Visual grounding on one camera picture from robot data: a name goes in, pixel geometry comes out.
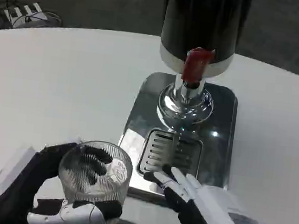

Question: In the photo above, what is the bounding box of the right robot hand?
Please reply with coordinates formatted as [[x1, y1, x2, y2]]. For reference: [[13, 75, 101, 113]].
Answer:
[[138, 163, 294, 224]]

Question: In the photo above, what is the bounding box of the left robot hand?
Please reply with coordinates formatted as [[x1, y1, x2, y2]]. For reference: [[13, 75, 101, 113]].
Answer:
[[0, 125, 132, 224]]

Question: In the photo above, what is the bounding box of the clear ribbed glass cup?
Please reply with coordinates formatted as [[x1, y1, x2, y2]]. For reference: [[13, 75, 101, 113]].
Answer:
[[51, 136, 137, 224]]

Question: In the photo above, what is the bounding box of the steel drip tray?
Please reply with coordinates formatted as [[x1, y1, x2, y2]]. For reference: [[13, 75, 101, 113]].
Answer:
[[112, 68, 242, 204]]

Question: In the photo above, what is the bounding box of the black drink dispenser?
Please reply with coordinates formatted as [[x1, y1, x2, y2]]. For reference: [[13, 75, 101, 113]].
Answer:
[[148, 0, 251, 138]]

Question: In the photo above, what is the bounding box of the white power strip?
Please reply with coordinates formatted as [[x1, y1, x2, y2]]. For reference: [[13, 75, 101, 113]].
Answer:
[[1, 0, 50, 33]]

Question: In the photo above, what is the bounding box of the red dispenser tap handle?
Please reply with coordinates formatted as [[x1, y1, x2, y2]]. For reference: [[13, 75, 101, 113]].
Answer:
[[181, 46, 216, 85]]

